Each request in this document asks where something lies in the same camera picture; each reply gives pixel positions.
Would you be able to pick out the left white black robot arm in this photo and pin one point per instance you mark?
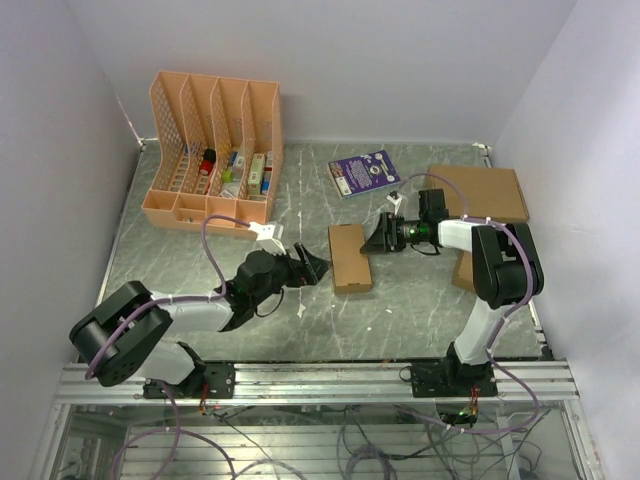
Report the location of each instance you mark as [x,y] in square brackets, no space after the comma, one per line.
[133,331]

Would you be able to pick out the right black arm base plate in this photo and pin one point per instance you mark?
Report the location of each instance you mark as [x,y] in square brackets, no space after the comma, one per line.
[431,379]

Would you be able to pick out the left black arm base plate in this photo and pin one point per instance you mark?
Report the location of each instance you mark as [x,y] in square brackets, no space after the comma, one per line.
[212,380]

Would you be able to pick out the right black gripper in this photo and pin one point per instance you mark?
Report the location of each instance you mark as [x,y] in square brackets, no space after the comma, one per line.
[385,236]

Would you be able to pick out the red black bottle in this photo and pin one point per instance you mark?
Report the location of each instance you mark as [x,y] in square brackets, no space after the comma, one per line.
[208,162]

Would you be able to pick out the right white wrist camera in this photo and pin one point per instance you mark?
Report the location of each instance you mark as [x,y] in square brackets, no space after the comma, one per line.
[398,201]

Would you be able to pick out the aluminium rail frame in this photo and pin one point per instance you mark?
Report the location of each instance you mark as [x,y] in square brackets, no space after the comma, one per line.
[326,383]

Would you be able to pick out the small folded cardboard box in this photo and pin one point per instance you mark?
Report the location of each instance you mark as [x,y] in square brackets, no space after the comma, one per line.
[462,276]

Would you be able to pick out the white green carton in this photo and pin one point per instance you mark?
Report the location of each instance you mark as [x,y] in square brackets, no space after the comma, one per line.
[255,176]

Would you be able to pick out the brown cardboard box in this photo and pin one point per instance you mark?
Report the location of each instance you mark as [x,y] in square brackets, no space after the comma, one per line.
[351,269]

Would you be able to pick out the pink plastic file organizer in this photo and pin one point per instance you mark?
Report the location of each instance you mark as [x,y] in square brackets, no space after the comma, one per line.
[235,117]

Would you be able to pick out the purple book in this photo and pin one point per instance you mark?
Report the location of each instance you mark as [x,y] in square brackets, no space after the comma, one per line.
[363,173]

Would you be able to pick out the large folded cardboard box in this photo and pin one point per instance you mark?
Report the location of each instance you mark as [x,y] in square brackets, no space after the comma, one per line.
[480,192]

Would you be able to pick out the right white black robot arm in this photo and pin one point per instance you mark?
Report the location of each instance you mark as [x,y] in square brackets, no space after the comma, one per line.
[506,274]

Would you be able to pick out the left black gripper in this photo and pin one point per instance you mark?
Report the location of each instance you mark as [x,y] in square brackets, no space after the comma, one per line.
[307,270]

